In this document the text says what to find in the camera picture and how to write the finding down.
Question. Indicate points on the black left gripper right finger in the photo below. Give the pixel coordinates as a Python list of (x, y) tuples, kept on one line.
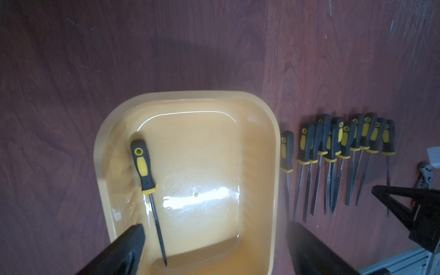
[(310, 256)]

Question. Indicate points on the black yellow file seven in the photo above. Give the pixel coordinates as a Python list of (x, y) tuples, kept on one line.
[(331, 158)]

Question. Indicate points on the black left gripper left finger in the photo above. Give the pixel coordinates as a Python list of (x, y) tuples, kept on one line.
[(122, 257)]

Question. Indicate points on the black yellow file five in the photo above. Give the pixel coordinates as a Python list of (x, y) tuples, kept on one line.
[(388, 149)]

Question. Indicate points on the orange handled pliers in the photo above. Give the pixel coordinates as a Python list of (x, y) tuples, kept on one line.
[(426, 176)]

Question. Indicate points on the black yellow file tool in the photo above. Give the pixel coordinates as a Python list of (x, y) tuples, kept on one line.
[(358, 119)]

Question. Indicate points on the black yellow file two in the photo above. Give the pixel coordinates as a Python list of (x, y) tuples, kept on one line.
[(287, 148)]

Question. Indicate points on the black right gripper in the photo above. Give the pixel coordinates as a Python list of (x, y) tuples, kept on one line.
[(423, 220)]

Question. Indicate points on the black yellow file six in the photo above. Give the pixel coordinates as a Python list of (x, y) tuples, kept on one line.
[(339, 134)]

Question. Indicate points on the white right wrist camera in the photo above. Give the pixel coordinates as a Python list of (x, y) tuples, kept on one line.
[(434, 156)]

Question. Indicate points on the black yellow file three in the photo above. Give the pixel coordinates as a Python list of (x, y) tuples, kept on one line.
[(303, 157)]

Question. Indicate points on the black yellow file nine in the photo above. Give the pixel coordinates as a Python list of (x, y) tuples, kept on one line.
[(325, 120)]

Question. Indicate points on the black yellow file ten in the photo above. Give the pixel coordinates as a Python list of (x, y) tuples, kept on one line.
[(374, 149)]

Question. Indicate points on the yellow plastic tray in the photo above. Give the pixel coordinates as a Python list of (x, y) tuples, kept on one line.
[(215, 161)]

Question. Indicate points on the black yellow file one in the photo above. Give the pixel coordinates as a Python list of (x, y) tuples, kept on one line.
[(142, 163)]

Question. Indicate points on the black yellow file four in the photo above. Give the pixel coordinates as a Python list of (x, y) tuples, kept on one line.
[(316, 140)]

